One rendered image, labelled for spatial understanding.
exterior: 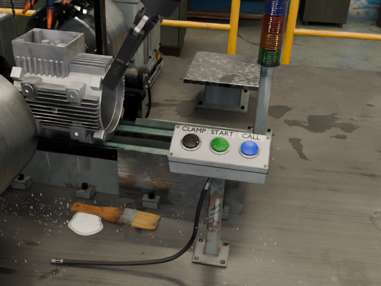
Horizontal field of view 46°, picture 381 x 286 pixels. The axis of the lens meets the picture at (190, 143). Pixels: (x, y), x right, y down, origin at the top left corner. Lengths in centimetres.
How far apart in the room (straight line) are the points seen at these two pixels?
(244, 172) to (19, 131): 39
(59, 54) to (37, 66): 6
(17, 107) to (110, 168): 30
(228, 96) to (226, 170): 76
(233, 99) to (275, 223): 58
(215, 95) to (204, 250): 70
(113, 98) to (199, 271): 47
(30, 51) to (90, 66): 13
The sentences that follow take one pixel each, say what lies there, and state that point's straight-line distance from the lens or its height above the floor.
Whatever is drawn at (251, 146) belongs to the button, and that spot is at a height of 107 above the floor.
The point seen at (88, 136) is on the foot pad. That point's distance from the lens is 105.
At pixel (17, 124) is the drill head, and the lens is 84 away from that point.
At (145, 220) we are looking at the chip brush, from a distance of 101.
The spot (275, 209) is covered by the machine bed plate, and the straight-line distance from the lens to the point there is 108.
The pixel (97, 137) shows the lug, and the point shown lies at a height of 96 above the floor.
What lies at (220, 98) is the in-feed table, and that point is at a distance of 151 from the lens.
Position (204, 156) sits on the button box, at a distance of 76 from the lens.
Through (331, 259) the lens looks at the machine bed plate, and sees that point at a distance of 99.
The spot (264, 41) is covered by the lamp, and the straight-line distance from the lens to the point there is 123.
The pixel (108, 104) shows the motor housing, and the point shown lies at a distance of 113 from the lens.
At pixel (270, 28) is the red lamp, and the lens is 122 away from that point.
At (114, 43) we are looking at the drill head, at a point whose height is 106.
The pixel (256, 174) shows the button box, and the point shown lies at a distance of 77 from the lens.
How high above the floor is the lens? 146
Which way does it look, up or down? 30 degrees down
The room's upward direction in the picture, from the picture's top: 3 degrees clockwise
